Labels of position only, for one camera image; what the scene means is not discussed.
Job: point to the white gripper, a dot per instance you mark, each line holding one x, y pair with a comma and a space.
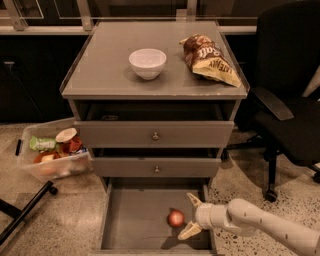
204, 214

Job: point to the red apple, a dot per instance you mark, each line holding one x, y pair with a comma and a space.
175, 218

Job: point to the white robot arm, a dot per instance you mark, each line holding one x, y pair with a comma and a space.
266, 223

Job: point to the grey open bottom drawer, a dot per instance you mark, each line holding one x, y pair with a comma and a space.
135, 221

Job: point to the grey drawer cabinet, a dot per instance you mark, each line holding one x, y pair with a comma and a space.
139, 109

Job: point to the grey middle drawer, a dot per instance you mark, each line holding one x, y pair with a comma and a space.
155, 162

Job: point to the grey top drawer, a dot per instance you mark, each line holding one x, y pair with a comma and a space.
155, 134

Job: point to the black office chair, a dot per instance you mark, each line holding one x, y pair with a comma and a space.
287, 36

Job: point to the red cup in bin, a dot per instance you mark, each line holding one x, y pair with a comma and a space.
75, 144

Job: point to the white small bowl in bin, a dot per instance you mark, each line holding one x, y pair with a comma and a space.
66, 135

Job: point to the clear plastic storage bin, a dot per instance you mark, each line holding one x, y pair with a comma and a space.
54, 164

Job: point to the white ceramic bowl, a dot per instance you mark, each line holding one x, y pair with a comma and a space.
147, 63

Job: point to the brown yellow chip bag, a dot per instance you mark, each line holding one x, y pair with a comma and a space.
204, 57

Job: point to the green snack packet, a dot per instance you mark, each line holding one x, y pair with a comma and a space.
42, 144

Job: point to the black wheeled stand leg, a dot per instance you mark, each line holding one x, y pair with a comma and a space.
17, 214

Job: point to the metal railing frame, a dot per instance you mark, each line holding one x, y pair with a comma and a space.
66, 17

